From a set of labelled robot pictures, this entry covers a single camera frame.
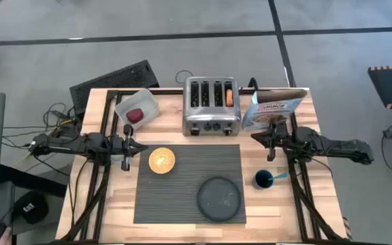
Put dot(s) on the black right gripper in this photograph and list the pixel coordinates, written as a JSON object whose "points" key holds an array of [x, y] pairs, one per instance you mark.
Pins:
{"points": [[281, 139]]}

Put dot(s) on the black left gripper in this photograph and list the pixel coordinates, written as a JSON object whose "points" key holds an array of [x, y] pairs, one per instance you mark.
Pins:
{"points": [[121, 148]]}

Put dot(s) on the blue patterned bowl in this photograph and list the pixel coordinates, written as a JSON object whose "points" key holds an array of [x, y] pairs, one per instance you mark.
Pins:
{"points": [[162, 160]]}

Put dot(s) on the blue cinnamon cereal box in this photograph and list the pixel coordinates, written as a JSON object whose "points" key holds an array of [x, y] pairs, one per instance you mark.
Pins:
{"points": [[271, 107]]}

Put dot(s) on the red apple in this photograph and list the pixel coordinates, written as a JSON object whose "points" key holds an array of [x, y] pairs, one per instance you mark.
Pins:
{"points": [[134, 115]]}

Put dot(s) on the toasted bagel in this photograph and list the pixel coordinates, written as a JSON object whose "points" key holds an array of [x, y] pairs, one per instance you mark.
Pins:
{"points": [[229, 97]]}

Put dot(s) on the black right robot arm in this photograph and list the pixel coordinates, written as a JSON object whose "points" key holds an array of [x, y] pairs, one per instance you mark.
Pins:
{"points": [[335, 148]]}

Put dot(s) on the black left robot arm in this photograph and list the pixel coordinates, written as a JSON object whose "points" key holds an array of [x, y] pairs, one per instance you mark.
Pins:
{"points": [[66, 144]]}

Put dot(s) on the light blue cup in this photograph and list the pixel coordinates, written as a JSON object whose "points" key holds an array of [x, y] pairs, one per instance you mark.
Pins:
{"points": [[116, 157]]}

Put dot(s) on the dark blue cup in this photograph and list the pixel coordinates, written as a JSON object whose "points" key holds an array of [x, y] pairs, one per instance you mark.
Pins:
{"points": [[262, 179]]}

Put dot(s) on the white plastic bin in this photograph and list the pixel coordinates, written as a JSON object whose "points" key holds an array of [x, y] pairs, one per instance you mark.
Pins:
{"points": [[145, 103]]}

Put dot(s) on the silver four-slot toaster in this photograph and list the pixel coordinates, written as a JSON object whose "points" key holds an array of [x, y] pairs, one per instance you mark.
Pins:
{"points": [[211, 115]]}

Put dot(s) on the grey woven placemat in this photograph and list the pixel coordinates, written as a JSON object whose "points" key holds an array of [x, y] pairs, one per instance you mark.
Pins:
{"points": [[168, 197]]}

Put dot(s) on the black perforated floor panel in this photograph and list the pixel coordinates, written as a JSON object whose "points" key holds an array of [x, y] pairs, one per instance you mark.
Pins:
{"points": [[114, 80]]}

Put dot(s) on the dark grey round plate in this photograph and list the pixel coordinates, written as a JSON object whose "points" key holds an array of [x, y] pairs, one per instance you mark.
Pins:
{"points": [[219, 199]]}

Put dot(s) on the black cap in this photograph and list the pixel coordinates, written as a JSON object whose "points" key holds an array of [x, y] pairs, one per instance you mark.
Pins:
{"points": [[31, 207]]}

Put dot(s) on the striped hazard tape strip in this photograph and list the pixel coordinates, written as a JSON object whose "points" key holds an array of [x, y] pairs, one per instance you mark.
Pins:
{"points": [[347, 228]]}

